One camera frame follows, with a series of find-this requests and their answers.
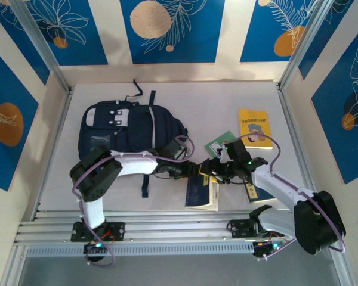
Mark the aluminium table side rail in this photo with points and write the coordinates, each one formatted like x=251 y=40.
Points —
x=61 y=125
x=290 y=119

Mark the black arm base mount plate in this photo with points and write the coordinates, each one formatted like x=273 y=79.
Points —
x=237 y=231
x=119 y=231

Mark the navy blue backpack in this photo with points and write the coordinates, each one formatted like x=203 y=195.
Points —
x=131 y=128

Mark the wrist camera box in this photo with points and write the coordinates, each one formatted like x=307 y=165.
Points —
x=179 y=152
x=223 y=155

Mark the aluminium frame post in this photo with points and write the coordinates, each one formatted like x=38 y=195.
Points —
x=305 y=44
x=45 y=50

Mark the grey acrylic panel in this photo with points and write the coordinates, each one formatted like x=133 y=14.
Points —
x=179 y=274

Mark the blue poster small orange circle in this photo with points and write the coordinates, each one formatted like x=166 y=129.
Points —
x=77 y=44

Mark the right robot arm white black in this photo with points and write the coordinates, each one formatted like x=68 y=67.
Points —
x=280 y=187

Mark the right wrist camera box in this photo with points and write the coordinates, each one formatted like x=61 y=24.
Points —
x=223 y=155

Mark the black controller board green LED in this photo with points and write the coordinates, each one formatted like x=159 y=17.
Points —
x=262 y=250
x=91 y=247

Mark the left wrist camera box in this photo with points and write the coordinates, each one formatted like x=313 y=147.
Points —
x=179 y=152

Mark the aluminium extrusion base rails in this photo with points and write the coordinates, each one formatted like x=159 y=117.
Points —
x=179 y=229

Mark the blue poster large cream circle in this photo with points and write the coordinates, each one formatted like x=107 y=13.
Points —
x=197 y=35

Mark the blue poster orange circle leaves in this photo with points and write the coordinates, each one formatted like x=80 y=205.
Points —
x=6 y=155

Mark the blue poster dark circle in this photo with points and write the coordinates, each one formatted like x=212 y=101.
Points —
x=346 y=143

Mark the green notebook with house picture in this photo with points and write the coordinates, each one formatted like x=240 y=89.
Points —
x=223 y=139

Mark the blue poster orange circle fern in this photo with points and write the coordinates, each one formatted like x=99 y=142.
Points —
x=262 y=29

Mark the blue poster peach circle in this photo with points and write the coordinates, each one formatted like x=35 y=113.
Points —
x=24 y=50

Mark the blue book white label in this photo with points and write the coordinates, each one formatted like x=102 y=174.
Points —
x=197 y=190

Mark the blue poster white leaf lines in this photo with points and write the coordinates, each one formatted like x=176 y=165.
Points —
x=337 y=26

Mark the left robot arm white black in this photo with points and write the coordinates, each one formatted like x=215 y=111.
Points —
x=134 y=167

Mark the blue book yellow label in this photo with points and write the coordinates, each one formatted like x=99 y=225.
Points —
x=250 y=190

